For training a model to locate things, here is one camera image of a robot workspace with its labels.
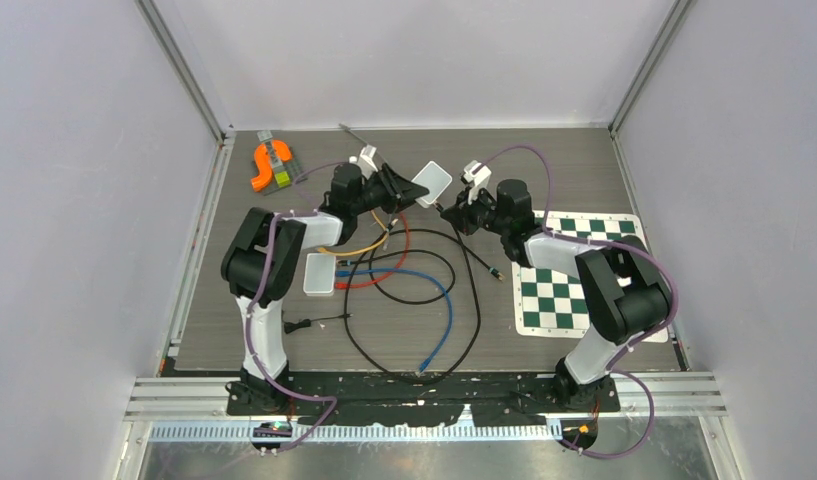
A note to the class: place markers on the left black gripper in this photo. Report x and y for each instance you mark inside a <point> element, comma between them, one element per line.
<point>400,192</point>

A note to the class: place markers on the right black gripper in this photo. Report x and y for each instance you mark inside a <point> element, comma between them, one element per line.
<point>460,213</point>

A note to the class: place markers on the white network switch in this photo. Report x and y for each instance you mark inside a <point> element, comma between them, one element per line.
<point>319,275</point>
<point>435,179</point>

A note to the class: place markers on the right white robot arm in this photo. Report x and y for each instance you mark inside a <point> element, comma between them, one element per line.
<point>628,297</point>

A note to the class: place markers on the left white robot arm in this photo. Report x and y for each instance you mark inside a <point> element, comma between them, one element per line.
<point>260,263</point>

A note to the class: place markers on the green white chessboard mat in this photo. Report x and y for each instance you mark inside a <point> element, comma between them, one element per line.
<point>552,304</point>

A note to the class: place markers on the lime green lego brick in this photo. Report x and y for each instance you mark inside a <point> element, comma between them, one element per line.
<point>282,179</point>

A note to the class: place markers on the grey lego baseplate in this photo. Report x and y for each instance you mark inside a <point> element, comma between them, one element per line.
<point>295,167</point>

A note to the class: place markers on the orange S-shaped block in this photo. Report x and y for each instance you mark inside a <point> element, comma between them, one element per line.
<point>269,158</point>

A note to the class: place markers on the black power adapter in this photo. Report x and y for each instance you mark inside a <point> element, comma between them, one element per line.
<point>290,327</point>

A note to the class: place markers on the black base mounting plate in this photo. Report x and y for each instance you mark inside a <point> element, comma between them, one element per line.
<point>369,398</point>

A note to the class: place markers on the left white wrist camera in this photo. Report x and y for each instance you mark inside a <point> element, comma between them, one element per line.
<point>365,160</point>

